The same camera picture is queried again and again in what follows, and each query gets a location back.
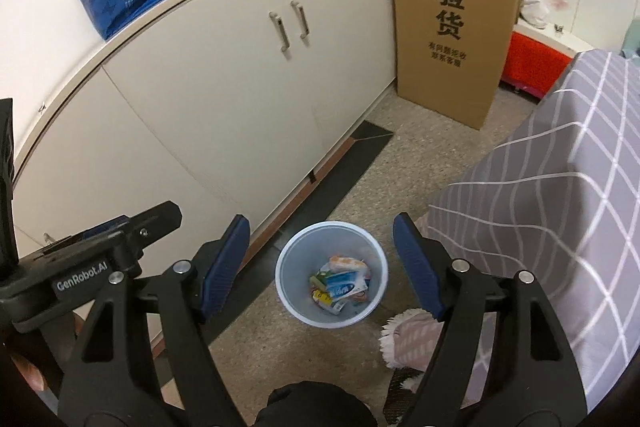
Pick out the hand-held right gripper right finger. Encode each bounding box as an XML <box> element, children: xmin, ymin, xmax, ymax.
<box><xmin>392</xmin><ymin>213</ymin><xmax>588</xmax><ymax>427</ymax></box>

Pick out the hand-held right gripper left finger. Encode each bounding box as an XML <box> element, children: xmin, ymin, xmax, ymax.
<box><xmin>59</xmin><ymin>214</ymin><xmax>251</xmax><ymax>427</ymax></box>

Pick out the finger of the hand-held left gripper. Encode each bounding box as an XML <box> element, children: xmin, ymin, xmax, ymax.
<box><xmin>0</xmin><ymin>98</ymin><xmax>19</xmax><ymax>280</ymax></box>
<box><xmin>45</xmin><ymin>202</ymin><xmax>182</xmax><ymax>256</ymax></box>

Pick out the blue plastic trash bin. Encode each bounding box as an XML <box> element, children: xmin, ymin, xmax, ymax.
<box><xmin>275</xmin><ymin>221</ymin><xmax>389</xmax><ymax>328</ymax></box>

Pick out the pink fluffy slipper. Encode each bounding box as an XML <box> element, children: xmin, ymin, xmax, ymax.
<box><xmin>380</xmin><ymin>308</ymin><xmax>451</xmax><ymax>370</ymax></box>

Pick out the white blue tissue packet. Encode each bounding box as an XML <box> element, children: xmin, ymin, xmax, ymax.
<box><xmin>320</xmin><ymin>271</ymin><xmax>372</xmax><ymax>303</ymax></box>

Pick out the grey checked tablecloth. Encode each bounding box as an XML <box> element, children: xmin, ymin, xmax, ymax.
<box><xmin>417</xmin><ymin>49</ymin><xmax>640</xmax><ymax>413</ymax></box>

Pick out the beige low cabinet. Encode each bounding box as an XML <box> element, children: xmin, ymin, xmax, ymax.
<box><xmin>0</xmin><ymin>0</ymin><xmax>401</xmax><ymax>358</ymax></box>

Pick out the red storage box white lid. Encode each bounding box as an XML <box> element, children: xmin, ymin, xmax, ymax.
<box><xmin>500</xmin><ymin>19</ymin><xmax>591</xmax><ymax>100</ymax></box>

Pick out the tall cardboard box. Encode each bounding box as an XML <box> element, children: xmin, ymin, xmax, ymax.
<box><xmin>385</xmin><ymin>0</ymin><xmax>522</xmax><ymax>131</ymax></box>

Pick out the white plastic bag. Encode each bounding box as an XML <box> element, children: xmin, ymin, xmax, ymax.
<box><xmin>520</xmin><ymin>0</ymin><xmax>551</xmax><ymax>30</ymax></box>

